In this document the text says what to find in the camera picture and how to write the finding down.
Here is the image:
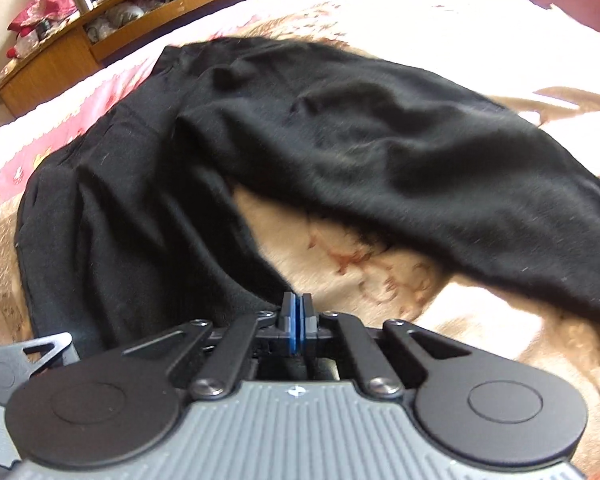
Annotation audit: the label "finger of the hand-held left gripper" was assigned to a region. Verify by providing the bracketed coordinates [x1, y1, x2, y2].
[20, 332, 77, 368]

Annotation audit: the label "bed with floral cover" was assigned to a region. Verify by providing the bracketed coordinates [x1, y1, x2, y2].
[0, 0, 600, 480]

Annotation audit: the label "black pants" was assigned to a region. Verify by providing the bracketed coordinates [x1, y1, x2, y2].
[14, 36, 600, 361]

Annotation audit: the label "grey cloth bundle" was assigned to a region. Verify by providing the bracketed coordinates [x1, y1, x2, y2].
[104, 2, 147, 28]

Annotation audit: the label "wooden TV cabinet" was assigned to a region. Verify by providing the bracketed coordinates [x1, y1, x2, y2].
[0, 0, 253, 118]

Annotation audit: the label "pink printed bed sheet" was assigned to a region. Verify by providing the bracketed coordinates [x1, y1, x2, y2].
[0, 60, 155, 206]

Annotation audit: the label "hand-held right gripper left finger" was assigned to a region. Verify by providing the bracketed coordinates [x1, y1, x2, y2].
[122, 292, 299, 401]

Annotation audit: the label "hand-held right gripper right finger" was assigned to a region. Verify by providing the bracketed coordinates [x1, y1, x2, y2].
[298, 292, 473, 401]

